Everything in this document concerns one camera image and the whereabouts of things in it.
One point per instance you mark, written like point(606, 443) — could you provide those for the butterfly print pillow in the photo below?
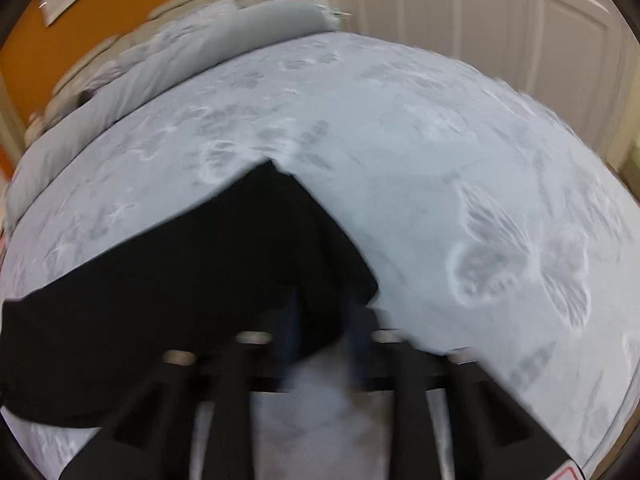
point(185, 35)

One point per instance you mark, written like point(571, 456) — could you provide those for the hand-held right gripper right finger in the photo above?
point(357, 342)

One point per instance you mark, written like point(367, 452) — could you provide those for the grey duvet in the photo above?
point(280, 22)

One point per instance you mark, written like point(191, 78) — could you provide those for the beige padded headboard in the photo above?
point(72, 77)

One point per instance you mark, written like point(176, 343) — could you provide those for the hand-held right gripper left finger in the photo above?
point(289, 345)

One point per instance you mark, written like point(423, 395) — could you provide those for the black pants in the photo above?
point(200, 270)

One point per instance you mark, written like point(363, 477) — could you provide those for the white wardrobe doors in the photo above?
point(500, 35)

